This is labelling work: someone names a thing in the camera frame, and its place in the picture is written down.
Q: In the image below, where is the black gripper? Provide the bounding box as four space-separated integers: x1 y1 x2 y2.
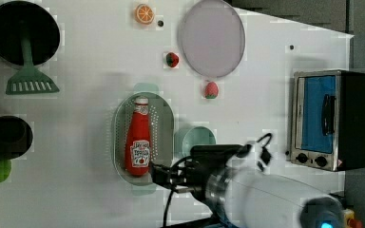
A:
149 144 242 193

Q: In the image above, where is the red plush ketchup bottle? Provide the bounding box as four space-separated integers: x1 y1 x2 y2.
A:
125 96 151 177

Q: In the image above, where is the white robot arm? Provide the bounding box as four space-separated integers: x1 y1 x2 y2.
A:
149 144 345 228

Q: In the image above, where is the green oval strainer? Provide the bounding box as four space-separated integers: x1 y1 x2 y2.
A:
112 83 174 196

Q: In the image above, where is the teal green cup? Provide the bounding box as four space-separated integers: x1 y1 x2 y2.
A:
174 126 216 159

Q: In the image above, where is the pink toy strawberry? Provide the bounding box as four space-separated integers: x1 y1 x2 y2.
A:
204 82 219 99

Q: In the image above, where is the dark red toy strawberry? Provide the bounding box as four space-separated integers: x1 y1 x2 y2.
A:
165 52 180 67

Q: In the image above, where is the lavender round plate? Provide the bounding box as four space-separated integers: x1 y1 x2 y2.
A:
179 0 245 78

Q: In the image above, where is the black pot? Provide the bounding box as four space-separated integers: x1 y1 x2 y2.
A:
0 116 33 160

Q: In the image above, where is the orange slice toy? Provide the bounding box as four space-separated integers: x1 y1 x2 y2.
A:
134 4 154 25

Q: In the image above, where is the green toy fruit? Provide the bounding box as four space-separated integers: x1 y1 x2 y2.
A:
0 160 12 182

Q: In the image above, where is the green slotted spatula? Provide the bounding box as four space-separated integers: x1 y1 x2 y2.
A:
6 35 60 95

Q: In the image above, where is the silver toaster oven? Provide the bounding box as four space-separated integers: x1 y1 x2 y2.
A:
290 70 365 172

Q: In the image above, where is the yellow red emergency button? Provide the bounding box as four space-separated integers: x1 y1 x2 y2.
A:
343 209 363 228

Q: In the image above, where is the black frying pan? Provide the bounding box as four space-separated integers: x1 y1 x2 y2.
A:
0 1 61 66

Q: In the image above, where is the black cable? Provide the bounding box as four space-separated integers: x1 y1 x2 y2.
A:
162 132 274 228

